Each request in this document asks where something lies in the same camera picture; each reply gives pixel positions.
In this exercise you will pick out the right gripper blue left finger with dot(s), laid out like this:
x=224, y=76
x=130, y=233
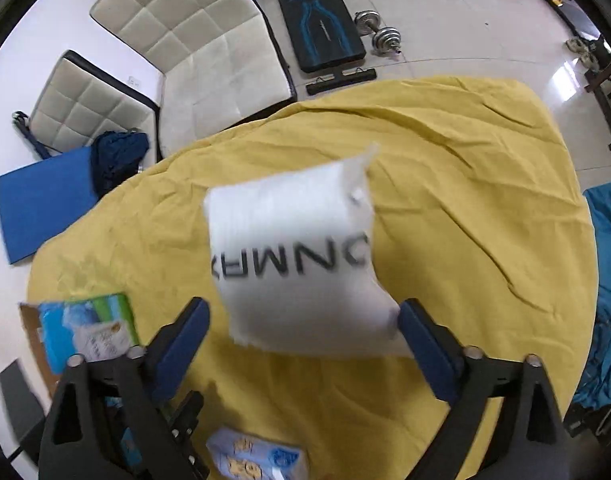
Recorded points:
x=158, y=442

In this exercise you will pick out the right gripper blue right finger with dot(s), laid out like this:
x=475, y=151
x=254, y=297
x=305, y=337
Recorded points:
x=456, y=376

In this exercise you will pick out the white foam pouch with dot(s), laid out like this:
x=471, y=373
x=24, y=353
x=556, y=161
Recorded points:
x=291, y=259

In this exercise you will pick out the cardboard box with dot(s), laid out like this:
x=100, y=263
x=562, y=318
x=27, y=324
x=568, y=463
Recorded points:
x=99, y=328

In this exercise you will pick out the teal blanket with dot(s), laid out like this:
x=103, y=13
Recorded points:
x=594, y=389

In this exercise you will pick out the yellow tablecloth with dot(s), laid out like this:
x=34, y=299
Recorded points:
x=479, y=215

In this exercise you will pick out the blue folded mat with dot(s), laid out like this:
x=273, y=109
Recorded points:
x=39, y=201

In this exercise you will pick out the dark blue cloth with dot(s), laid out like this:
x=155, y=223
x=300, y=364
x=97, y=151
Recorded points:
x=115, y=157

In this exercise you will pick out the left white quilted chair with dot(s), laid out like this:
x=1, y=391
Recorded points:
x=80, y=101

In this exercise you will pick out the white quilted chair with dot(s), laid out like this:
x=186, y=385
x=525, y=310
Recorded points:
x=220, y=63
x=80, y=101

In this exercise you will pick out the right white quilted chair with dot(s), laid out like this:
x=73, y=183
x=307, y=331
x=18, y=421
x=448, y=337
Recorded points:
x=220, y=63

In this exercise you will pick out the dark wooden chair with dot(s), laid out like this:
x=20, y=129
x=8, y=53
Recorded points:
x=608, y=95

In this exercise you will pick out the chrome dumbbell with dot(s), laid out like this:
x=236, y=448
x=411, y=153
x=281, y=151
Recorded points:
x=384, y=39

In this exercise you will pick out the black blue exercise bench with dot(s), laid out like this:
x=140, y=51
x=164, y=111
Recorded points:
x=324, y=37

